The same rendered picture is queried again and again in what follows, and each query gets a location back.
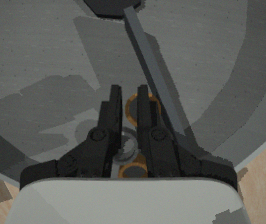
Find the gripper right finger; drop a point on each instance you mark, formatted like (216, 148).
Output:
(164, 157)

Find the grey round turning table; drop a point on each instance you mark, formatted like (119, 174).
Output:
(59, 58)

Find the bronze bushing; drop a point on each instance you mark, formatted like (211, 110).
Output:
(132, 120)
(139, 161)

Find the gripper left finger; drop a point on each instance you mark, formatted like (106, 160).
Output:
(88, 159)

